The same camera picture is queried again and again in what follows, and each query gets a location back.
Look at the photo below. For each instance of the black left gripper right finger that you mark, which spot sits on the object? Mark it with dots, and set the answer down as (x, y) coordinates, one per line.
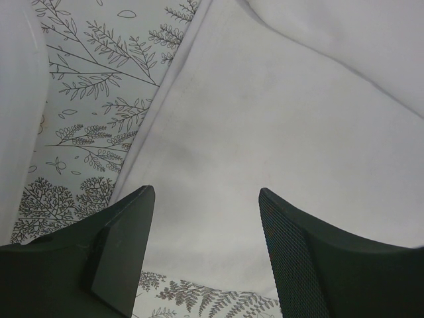
(323, 271)

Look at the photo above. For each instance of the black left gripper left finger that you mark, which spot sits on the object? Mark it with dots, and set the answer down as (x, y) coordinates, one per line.
(89, 269)

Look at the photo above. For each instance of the white t shirt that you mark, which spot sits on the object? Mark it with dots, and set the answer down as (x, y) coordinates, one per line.
(319, 101)

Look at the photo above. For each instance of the floral patterned table mat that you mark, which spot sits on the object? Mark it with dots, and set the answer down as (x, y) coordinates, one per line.
(110, 64)

